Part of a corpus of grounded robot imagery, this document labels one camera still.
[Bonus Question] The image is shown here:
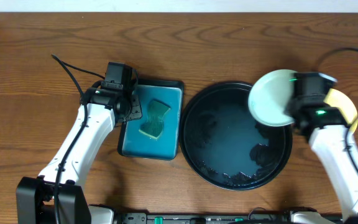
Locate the yellow plate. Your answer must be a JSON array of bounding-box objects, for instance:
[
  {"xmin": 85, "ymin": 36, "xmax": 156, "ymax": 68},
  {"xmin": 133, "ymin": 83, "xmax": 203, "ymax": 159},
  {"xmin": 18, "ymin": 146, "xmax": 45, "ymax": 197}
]
[{"xmin": 324, "ymin": 88, "xmax": 358, "ymax": 134}]

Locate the green yellow sponge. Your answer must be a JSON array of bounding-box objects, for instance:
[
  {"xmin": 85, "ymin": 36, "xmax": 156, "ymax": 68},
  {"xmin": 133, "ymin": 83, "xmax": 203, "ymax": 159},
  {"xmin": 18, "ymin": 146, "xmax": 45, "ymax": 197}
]
[{"xmin": 139, "ymin": 100, "xmax": 170, "ymax": 139}]

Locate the light blue plate top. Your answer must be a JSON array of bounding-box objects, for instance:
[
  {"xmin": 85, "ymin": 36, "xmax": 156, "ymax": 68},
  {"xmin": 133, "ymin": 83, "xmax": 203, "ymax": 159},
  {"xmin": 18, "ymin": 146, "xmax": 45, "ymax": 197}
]
[{"xmin": 248, "ymin": 69, "xmax": 296, "ymax": 127}]

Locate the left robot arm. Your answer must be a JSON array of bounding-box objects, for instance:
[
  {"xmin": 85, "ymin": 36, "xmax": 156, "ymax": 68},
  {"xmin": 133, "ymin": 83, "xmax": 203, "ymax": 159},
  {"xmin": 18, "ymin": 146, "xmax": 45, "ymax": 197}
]
[{"xmin": 16, "ymin": 88, "xmax": 142, "ymax": 223}]

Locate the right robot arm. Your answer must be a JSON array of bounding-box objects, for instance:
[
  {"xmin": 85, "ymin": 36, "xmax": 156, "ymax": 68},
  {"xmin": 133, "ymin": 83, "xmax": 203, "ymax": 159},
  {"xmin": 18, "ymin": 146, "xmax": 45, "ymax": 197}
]
[{"xmin": 288, "ymin": 90, "xmax": 358, "ymax": 222}]

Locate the rectangular tray with blue water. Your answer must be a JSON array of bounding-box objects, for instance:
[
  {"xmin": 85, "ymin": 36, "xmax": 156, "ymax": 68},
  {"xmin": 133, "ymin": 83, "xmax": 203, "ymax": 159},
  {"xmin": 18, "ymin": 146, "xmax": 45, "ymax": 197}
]
[{"xmin": 117, "ymin": 79, "xmax": 184, "ymax": 160}]

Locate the round black tray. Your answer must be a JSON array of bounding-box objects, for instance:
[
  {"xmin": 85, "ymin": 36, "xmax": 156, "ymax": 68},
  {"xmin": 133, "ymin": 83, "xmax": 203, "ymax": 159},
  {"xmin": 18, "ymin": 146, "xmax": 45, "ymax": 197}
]
[{"xmin": 180, "ymin": 82, "xmax": 293, "ymax": 190}]

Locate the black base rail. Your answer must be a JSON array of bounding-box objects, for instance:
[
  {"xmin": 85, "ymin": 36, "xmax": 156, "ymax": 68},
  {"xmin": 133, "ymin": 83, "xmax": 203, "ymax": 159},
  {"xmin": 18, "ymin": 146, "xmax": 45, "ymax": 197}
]
[{"xmin": 113, "ymin": 212, "xmax": 342, "ymax": 224}]

